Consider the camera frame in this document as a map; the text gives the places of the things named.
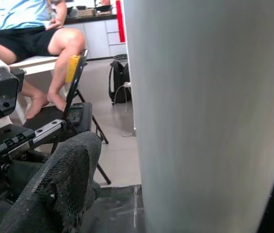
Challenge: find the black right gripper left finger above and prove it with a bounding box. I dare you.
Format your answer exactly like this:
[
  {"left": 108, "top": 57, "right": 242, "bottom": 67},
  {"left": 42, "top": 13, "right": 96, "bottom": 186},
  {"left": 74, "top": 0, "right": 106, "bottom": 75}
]
[{"left": 0, "top": 131, "right": 103, "bottom": 233}]

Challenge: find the white plastic table leg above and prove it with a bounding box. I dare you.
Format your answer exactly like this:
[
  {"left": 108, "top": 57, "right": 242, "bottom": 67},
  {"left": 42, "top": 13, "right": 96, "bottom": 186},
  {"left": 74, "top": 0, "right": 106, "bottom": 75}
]
[{"left": 123, "top": 0, "right": 274, "bottom": 233}]

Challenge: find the flat black device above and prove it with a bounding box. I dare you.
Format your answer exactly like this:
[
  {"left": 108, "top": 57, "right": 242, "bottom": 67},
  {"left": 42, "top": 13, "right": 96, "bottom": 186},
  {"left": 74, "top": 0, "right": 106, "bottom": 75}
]
[{"left": 66, "top": 103, "right": 85, "bottom": 126}]

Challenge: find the black folding chair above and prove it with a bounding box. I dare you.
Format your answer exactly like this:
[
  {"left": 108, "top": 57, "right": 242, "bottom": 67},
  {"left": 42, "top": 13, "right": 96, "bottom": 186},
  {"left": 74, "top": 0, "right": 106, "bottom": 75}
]
[{"left": 22, "top": 48, "right": 112, "bottom": 185}]

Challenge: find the barefoot person in dark clothes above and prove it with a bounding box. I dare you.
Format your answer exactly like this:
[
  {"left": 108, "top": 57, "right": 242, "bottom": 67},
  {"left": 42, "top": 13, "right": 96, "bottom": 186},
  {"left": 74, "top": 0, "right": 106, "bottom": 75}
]
[{"left": 0, "top": 0, "right": 87, "bottom": 120}]

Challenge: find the black backpack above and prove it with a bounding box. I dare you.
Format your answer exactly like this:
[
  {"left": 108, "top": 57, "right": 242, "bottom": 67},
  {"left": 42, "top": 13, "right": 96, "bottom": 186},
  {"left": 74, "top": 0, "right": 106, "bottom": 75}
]
[{"left": 108, "top": 60, "right": 133, "bottom": 105}]

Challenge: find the white kitchen cabinet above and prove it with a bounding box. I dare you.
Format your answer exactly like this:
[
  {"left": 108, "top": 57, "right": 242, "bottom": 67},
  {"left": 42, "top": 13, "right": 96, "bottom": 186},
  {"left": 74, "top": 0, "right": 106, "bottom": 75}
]
[{"left": 64, "top": 13, "right": 128, "bottom": 60}]

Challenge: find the woven basket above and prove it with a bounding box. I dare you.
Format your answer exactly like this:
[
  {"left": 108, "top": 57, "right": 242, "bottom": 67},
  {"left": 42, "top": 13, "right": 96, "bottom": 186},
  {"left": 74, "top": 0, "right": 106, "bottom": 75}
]
[{"left": 78, "top": 7, "right": 97, "bottom": 18}]

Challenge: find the red vertical banner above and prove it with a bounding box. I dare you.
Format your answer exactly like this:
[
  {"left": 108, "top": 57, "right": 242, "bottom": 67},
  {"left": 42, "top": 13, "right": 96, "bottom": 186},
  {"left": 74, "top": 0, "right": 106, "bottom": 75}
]
[{"left": 115, "top": 0, "right": 126, "bottom": 44}]

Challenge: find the black wok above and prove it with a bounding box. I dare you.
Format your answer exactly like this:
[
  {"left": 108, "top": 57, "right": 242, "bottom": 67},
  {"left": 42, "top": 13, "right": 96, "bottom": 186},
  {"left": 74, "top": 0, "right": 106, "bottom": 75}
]
[{"left": 94, "top": 2, "right": 114, "bottom": 13}]

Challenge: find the thin white floor cable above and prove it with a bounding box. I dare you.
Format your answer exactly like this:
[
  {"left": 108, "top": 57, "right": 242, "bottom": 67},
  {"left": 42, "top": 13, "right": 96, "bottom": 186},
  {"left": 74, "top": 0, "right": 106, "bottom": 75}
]
[{"left": 113, "top": 82, "right": 137, "bottom": 138}]

